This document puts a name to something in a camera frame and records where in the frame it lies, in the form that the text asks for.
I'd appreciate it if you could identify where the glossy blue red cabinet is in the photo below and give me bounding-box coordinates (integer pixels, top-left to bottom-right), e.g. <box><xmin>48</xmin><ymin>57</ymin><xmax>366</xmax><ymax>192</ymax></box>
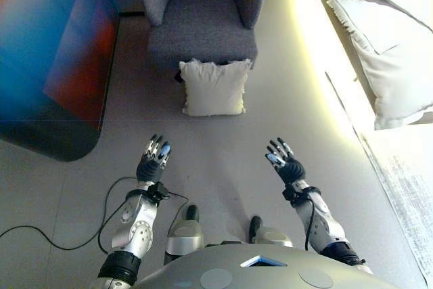
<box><xmin>0</xmin><ymin>0</ymin><xmax>121</xmax><ymax>163</ymax></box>

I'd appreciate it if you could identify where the white bed with lit edge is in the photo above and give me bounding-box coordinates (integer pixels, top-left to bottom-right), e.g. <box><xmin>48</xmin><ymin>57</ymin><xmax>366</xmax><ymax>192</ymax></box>
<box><xmin>290</xmin><ymin>0</ymin><xmax>433</xmax><ymax>289</ymax></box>

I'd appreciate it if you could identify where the left silver robot leg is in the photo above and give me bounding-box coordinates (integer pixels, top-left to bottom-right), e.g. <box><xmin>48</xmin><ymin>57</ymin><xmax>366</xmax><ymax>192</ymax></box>
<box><xmin>164</xmin><ymin>204</ymin><xmax>206</xmax><ymax>266</ymax></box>

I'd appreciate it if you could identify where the right robot hand black glove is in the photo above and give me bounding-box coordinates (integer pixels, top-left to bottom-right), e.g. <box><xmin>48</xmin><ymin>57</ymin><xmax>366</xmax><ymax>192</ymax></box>
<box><xmin>265</xmin><ymin>137</ymin><xmax>307</xmax><ymax>187</ymax></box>

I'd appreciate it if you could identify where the left robot hand black glove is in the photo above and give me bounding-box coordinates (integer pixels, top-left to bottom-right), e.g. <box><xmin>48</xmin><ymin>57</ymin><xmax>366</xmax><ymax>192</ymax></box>
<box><xmin>135</xmin><ymin>133</ymin><xmax>173</xmax><ymax>185</ymax></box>

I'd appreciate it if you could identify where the silver robot leg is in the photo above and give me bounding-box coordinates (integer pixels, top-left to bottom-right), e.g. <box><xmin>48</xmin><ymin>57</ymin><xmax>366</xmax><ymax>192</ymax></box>
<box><xmin>164</xmin><ymin>204</ymin><xmax>206</xmax><ymax>266</ymax></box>
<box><xmin>249</xmin><ymin>215</ymin><xmax>294</xmax><ymax>248</ymax></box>

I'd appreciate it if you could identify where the right silver robot leg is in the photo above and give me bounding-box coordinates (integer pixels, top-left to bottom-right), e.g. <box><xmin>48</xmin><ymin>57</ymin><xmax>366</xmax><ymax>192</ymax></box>
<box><xmin>249</xmin><ymin>215</ymin><xmax>294</xmax><ymax>248</ymax></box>

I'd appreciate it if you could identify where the grey robot torso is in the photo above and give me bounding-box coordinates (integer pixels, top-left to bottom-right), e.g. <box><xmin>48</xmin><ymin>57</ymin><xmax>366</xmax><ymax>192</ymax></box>
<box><xmin>131</xmin><ymin>246</ymin><xmax>403</xmax><ymax>289</ymax></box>

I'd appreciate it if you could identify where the white fringed cushion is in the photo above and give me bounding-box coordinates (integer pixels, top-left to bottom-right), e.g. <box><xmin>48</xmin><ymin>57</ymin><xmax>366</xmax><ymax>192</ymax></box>
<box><xmin>178</xmin><ymin>58</ymin><xmax>253</xmax><ymax>118</ymax></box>

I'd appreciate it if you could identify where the black floor cable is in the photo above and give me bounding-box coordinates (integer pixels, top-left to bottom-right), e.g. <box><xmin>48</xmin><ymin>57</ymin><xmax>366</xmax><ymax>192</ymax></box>
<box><xmin>0</xmin><ymin>176</ymin><xmax>189</xmax><ymax>254</ymax></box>

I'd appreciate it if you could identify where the white patterned bed throw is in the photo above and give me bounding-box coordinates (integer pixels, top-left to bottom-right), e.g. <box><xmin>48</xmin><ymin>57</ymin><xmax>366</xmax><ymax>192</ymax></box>
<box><xmin>360</xmin><ymin>131</ymin><xmax>433</xmax><ymax>287</ymax></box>

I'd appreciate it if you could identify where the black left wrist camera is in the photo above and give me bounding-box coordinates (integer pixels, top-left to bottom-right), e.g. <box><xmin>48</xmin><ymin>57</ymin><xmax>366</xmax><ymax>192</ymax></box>
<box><xmin>148</xmin><ymin>182</ymin><xmax>170</xmax><ymax>206</ymax></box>

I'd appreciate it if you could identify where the grey fabric armchair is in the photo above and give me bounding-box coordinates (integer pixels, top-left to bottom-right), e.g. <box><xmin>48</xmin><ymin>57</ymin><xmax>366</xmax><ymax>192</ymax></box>
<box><xmin>138</xmin><ymin>0</ymin><xmax>269</xmax><ymax>74</ymax></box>

